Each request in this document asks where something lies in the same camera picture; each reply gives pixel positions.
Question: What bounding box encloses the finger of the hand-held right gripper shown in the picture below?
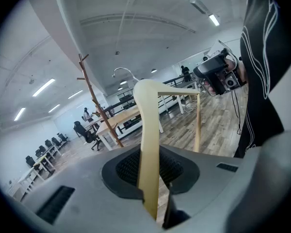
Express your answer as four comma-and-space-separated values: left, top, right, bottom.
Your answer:
193, 55, 228, 83

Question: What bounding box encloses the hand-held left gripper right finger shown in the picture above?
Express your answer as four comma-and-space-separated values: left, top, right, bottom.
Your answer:
160, 129, 291, 233

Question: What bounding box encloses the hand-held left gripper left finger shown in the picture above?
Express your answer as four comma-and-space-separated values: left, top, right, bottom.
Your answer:
8, 144, 161, 233

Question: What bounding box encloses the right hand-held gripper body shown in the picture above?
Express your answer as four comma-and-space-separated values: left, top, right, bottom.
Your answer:
203, 39, 248, 97

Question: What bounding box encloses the brown wooden coat rack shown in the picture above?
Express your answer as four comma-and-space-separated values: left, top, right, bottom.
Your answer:
77, 53, 125, 148

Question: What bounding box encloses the light wooden hanger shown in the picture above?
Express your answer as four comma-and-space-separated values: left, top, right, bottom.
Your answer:
112, 67, 201, 222

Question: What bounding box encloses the person's right hand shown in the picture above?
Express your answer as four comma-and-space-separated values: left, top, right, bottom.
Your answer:
224, 58, 248, 82

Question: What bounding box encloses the person's black printed shirt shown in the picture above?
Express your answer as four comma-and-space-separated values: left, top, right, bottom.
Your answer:
233, 0, 291, 159

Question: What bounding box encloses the black metal railing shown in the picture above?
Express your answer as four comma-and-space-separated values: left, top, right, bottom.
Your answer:
104, 75, 197, 117

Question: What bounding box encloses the dark top white-legged table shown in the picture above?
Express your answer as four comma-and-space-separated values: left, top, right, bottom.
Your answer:
159, 94, 197, 115

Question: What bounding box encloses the long ceiling light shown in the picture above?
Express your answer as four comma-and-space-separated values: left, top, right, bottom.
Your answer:
48, 103, 61, 114
208, 13, 221, 27
14, 107, 26, 122
32, 78, 56, 98
67, 89, 84, 100

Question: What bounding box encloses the ceiling air vent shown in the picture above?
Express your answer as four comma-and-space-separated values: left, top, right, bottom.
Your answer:
189, 0, 207, 15

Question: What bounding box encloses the yellow top black-legged table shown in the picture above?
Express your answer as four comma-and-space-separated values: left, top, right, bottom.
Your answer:
32, 144, 63, 179

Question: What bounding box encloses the large black office chair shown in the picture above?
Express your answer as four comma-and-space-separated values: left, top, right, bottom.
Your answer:
73, 121, 101, 151

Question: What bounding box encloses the grey top white-legged table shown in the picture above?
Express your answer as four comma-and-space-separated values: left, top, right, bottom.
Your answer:
7, 168, 46, 201

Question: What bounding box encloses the wooden table with black legs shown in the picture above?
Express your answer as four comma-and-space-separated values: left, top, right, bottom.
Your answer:
84, 116, 105, 132

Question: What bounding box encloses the light wooden table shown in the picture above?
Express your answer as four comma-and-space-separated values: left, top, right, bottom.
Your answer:
96, 105, 164, 151

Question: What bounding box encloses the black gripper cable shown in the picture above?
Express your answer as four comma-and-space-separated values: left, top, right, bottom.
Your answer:
231, 90, 243, 135

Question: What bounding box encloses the white cables bundle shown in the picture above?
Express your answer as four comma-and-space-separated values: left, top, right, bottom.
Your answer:
183, 101, 198, 113

